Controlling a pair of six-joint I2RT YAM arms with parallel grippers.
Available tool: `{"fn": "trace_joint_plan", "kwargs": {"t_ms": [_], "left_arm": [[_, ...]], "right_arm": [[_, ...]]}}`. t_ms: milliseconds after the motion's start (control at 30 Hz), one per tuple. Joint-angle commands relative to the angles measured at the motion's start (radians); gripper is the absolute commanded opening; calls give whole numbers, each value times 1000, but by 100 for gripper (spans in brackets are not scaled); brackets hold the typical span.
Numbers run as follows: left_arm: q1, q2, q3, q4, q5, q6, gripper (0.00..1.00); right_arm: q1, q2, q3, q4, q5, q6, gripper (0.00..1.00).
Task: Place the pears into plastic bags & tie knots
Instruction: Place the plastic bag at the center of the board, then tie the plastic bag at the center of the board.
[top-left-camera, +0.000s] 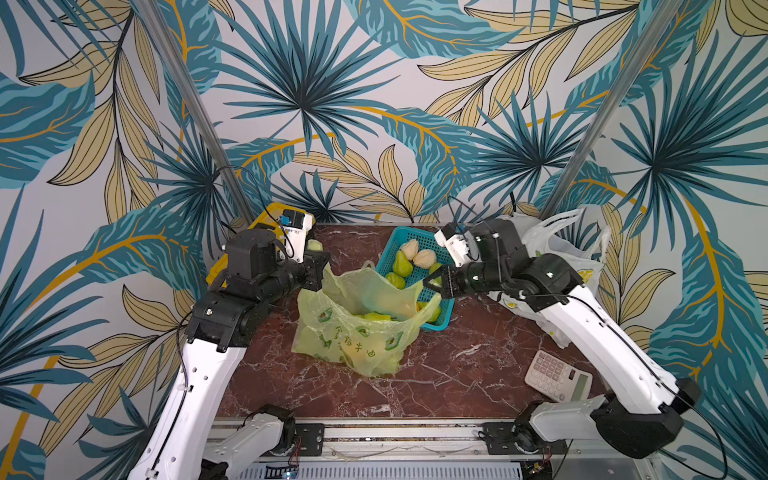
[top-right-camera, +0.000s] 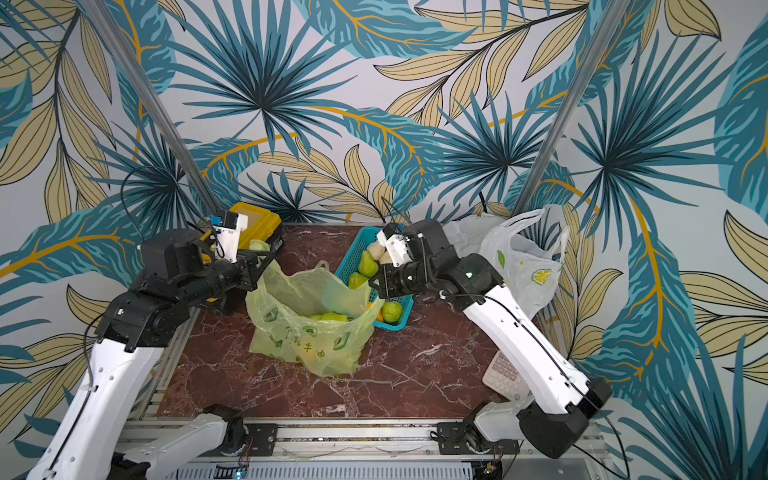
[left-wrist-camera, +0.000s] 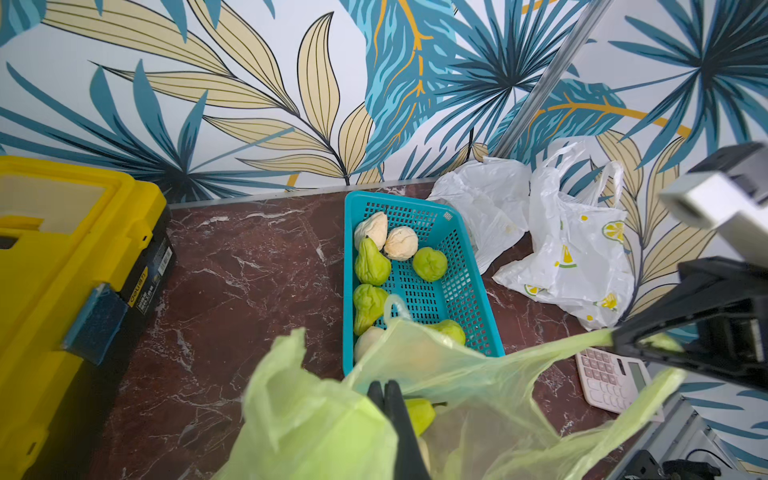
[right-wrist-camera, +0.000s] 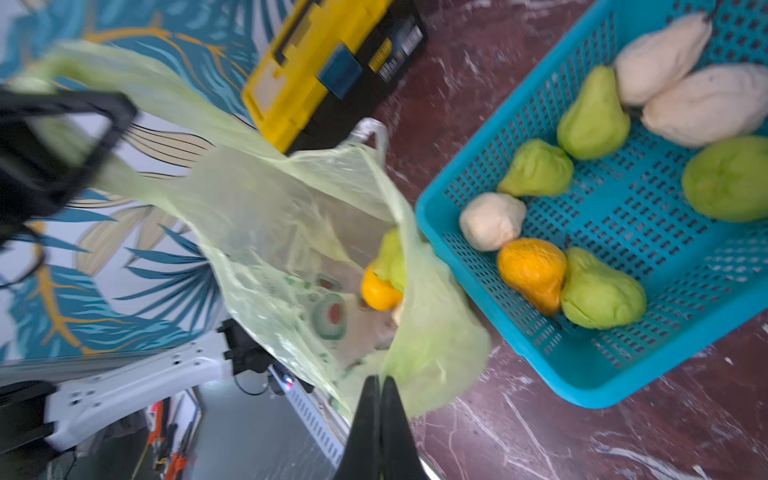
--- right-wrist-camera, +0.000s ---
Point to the green plastic bag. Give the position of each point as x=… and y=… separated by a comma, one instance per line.
x=289, y=239

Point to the white pear back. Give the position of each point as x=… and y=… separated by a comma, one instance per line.
x=654, y=61

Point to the yellow pear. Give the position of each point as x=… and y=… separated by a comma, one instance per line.
x=377, y=293

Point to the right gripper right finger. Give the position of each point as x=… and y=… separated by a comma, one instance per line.
x=399, y=455

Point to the white pear round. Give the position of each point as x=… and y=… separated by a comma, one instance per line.
x=716, y=103

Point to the yellow black toolbox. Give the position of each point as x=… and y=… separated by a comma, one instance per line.
x=329, y=64

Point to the orange pear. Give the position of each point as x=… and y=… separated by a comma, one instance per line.
x=535, y=269

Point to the green pear tall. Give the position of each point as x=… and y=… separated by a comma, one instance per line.
x=596, y=124

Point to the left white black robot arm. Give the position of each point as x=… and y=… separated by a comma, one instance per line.
x=41, y=420

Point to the green pear front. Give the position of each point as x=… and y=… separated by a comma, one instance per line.
x=596, y=296

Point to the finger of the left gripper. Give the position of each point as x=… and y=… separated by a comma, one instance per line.
x=36, y=178

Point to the white pear front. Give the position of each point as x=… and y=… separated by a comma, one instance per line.
x=491, y=220

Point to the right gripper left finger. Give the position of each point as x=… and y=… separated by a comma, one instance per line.
x=361, y=459

